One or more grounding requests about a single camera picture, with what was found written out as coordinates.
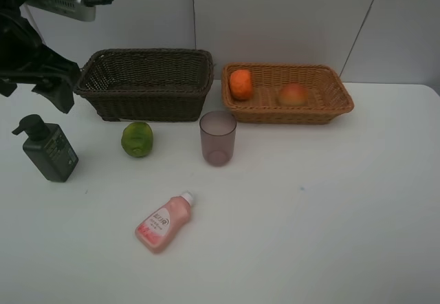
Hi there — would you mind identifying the light orange wicker basket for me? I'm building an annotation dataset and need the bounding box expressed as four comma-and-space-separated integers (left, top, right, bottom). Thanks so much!
221, 63, 354, 124

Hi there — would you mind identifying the dark brown wicker basket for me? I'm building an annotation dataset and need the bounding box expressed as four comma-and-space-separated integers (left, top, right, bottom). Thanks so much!
74, 48, 214, 122

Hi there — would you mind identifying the green toy fruit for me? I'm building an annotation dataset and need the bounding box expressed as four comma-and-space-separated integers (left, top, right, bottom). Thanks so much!
121, 122, 153, 158

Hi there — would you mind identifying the translucent purple plastic cup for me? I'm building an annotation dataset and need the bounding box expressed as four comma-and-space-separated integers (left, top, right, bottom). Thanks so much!
199, 111, 237, 166

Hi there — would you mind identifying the red yellow toy peach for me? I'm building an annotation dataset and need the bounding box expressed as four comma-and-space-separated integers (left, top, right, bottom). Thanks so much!
278, 83, 308, 107

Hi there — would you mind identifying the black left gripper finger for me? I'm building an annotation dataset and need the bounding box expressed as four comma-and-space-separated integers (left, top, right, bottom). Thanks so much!
32, 73, 78, 113
0, 78, 17, 97

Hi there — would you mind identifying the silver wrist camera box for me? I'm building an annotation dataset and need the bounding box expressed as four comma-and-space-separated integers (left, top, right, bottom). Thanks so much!
20, 0, 97, 23

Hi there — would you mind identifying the dark green pump bottle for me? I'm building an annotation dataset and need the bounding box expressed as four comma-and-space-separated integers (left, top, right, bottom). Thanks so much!
12, 114, 78, 183

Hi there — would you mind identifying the pink detergent bottle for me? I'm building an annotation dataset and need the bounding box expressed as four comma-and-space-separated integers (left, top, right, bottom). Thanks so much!
135, 191, 195, 253

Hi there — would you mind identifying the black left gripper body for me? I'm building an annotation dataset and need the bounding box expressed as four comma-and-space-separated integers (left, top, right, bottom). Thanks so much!
1, 45, 80, 86

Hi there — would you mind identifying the orange toy tangerine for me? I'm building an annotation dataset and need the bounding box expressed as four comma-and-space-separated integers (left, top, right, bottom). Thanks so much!
229, 69, 253, 100

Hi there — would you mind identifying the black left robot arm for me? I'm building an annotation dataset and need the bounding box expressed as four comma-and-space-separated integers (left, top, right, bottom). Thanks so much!
1, 0, 80, 113

